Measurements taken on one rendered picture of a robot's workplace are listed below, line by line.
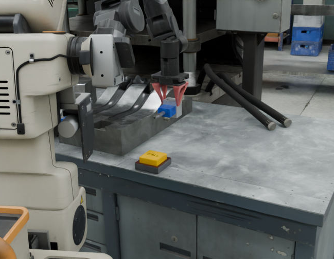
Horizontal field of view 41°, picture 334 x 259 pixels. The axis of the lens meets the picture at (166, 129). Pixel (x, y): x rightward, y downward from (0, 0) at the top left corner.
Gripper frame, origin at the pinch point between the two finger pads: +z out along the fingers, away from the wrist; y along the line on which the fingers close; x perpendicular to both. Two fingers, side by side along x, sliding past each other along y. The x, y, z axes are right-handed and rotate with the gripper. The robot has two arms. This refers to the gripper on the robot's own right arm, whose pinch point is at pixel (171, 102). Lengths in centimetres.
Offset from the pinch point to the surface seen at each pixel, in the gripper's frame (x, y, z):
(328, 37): -662, 65, 79
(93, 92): -28, 53, 10
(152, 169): 19.8, -4.2, 14.2
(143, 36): -67, 51, -9
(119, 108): -5.3, 24.0, 6.7
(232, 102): -101, 18, 30
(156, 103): -11.3, 12.1, 4.8
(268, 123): -28.5, -23.5, 12.5
